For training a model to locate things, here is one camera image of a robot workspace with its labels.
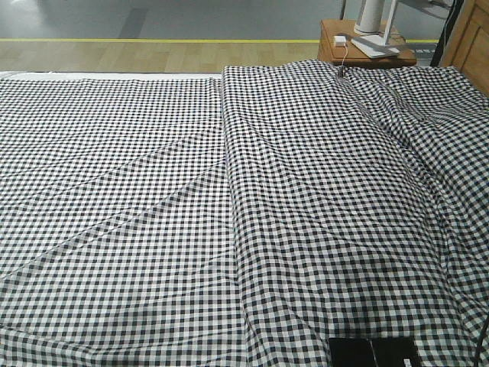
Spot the black white checkered bed sheet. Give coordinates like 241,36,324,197
1,78,248,366

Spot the black white checkered duvet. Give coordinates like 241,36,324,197
222,60,488,366

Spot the white charger adapter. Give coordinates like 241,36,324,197
333,35,347,47

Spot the wooden nightstand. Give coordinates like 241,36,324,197
317,19,416,69

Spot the wooden headboard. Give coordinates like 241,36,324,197
440,0,489,96

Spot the white charger cable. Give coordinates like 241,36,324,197
338,41,349,76

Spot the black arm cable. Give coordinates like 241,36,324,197
473,313,489,367

